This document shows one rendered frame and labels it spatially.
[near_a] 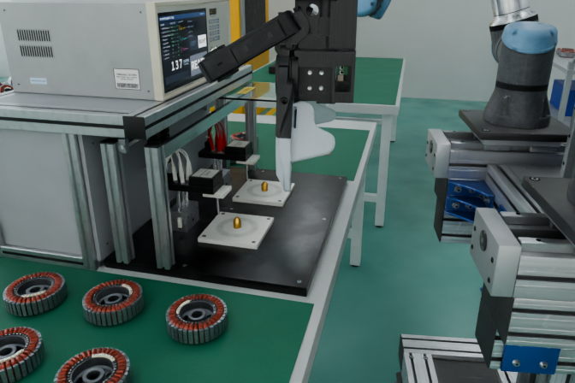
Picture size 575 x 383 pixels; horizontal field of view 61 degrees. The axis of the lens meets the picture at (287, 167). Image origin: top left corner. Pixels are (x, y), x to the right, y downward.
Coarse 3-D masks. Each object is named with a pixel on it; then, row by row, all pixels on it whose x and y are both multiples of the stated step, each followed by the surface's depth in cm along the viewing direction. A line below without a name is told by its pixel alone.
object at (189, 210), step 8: (176, 208) 123; (184, 208) 123; (192, 208) 124; (176, 216) 121; (184, 216) 121; (192, 216) 124; (176, 224) 122; (184, 224) 121; (192, 224) 124; (184, 232) 122
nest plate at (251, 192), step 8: (248, 184) 149; (256, 184) 149; (272, 184) 149; (280, 184) 149; (240, 192) 142; (248, 192) 142; (256, 192) 142; (264, 192) 142; (272, 192) 142; (280, 192) 142; (288, 192) 142; (240, 200) 139; (248, 200) 138; (256, 200) 138; (264, 200) 137; (272, 200) 137; (280, 200) 137
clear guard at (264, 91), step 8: (240, 88) 144; (256, 88) 144; (264, 88) 144; (272, 88) 144; (224, 96) 134; (232, 96) 134; (240, 96) 134; (248, 96) 134; (256, 96) 134; (264, 96) 134; (272, 96) 134; (328, 104) 148
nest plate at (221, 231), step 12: (216, 216) 128; (228, 216) 128; (240, 216) 128; (252, 216) 128; (264, 216) 128; (216, 228) 121; (228, 228) 121; (240, 228) 121; (252, 228) 121; (264, 228) 121; (204, 240) 117; (216, 240) 116; (228, 240) 116; (240, 240) 116; (252, 240) 116
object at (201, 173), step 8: (200, 168) 122; (208, 168) 122; (184, 176) 123; (192, 176) 117; (200, 176) 117; (208, 176) 117; (216, 176) 118; (168, 184) 119; (176, 184) 118; (192, 184) 117; (200, 184) 117; (208, 184) 116; (216, 184) 118; (176, 192) 120; (184, 192) 125; (200, 192) 117; (208, 192) 117; (216, 192) 118; (224, 192) 118; (176, 200) 121; (184, 200) 123
